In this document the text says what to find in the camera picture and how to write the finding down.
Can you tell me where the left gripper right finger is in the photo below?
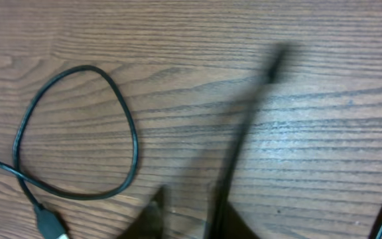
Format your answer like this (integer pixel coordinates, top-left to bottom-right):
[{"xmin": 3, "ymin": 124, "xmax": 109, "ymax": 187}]
[{"xmin": 207, "ymin": 201, "xmax": 259, "ymax": 239}]

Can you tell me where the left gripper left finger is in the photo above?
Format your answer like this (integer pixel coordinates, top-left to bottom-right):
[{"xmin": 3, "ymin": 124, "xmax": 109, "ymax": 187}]
[{"xmin": 117, "ymin": 185, "xmax": 166, "ymax": 239}]

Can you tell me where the black cable bundle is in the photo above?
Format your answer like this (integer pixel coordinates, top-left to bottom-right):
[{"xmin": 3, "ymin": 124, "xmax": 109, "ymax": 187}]
[{"xmin": 204, "ymin": 43, "xmax": 292, "ymax": 238}]

